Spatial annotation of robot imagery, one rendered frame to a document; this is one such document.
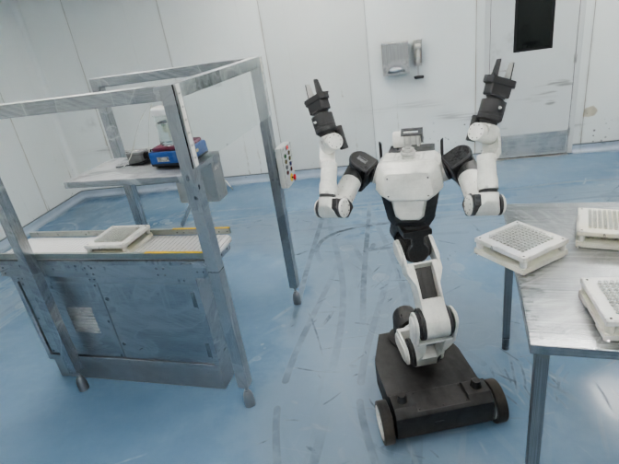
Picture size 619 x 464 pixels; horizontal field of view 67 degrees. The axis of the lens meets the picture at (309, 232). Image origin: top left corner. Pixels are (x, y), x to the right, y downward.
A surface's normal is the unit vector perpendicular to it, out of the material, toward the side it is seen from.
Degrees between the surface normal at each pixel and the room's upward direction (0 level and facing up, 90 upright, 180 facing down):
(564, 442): 0
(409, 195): 90
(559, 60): 90
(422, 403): 0
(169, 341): 90
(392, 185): 90
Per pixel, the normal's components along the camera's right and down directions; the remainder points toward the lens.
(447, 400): -0.14, -0.90
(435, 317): -0.02, -0.37
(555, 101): -0.13, 0.44
